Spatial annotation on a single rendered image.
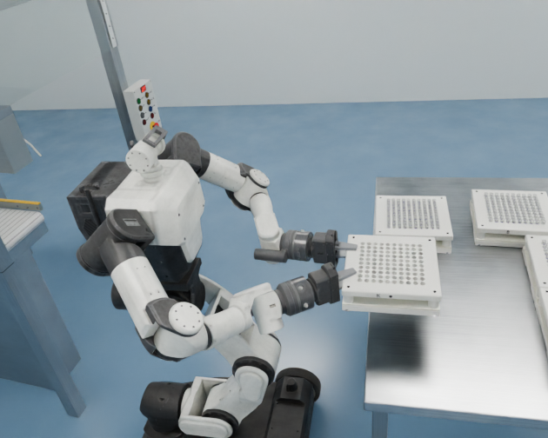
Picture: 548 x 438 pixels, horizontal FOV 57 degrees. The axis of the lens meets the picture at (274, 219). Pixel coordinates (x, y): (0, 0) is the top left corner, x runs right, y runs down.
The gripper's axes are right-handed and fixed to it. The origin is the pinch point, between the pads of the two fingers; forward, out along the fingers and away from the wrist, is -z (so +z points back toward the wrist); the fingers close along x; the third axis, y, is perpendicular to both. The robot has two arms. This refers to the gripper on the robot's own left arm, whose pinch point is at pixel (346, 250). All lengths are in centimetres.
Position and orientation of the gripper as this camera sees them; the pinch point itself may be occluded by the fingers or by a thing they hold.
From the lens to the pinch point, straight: 145.0
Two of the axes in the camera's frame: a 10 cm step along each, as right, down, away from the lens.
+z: -9.4, -0.8, 3.4
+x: 1.3, 8.2, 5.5
